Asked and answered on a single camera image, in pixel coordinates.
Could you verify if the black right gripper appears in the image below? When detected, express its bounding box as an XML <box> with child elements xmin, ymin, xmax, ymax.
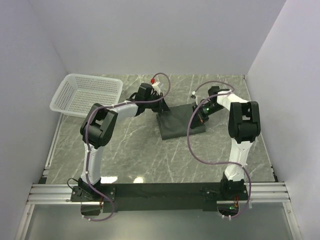
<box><xmin>190</xmin><ymin>103</ymin><xmax>225</xmax><ymax>129</ymax></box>

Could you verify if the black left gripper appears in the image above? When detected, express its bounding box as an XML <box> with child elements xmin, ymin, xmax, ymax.
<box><xmin>144</xmin><ymin>92</ymin><xmax>171</xmax><ymax>113</ymax></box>

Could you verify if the dark grey t shirt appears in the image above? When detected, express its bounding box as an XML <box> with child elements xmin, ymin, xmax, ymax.
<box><xmin>156</xmin><ymin>103</ymin><xmax>196</xmax><ymax>141</ymax></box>

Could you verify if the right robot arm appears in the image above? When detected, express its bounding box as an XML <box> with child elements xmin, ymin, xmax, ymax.
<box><xmin>187</xmin><ymin>86</ymin><xmax>261</xmax><ymax>200</ymax></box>

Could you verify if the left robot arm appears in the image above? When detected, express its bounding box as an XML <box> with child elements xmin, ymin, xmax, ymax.
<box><xmin>78</xmin><ymin>79</ymin><xmax>170</xmax><ymax>201</ymax></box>

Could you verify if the white plastic basket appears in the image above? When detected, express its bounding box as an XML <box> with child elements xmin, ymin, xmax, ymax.
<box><xmin>49</xmin><ymin>73</ymin><xmax>123</xmax><ymax>118</ymax></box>

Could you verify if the black base beam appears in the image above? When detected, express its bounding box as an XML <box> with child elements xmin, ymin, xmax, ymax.
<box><xmin>70</xmin><ymin>182</ymin><xmax>249</xmax><ymax>213</ymax></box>

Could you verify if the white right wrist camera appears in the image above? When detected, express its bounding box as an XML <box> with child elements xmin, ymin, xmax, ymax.
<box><xmin>190</xmin><ymin>91</ymin><xmax>201</xmax><ymax>106</ymax></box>

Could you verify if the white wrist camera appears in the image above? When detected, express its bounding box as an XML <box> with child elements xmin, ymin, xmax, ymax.
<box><xmin>190</xmin><ymin>91</ymin><xmax>201</xmax><ymax>106</ymax></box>
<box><xmin>150</xmin><ymin>78</ymin><xmax>164</xmax><ymax>96</ymax></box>

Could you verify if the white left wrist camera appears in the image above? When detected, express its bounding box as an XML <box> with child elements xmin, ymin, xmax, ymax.
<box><xmin>150</xmin><ymin>78</ymin><xmax>164</xmax><ymax>96</ymax></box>

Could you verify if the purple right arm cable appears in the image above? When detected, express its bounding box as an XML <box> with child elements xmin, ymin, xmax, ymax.
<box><xmin>186</xmin><ymin>80</ymin><xmax>253</xmax><ymax>220</ymax></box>

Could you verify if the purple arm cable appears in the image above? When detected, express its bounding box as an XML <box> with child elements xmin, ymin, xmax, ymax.
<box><xmin>186</xmin><ymin>80</ymin><xmax>253</xmax><ymax>220</ymax></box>
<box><xmin>83</xmin><ymin>72</ymin><xmax>172</xmax><ymax>223</ymax></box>

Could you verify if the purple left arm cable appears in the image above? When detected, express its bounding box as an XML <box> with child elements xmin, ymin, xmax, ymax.
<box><xmin>83</xmin><ymin>72</ymin><xmax>172</xmax><ymax>223</ymax></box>

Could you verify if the aluminium rail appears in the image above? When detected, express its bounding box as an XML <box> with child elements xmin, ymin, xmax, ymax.
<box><xmin>26</xmin><ymin>182</ymin><xmax>291</xmax><ymax>205</ymax></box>

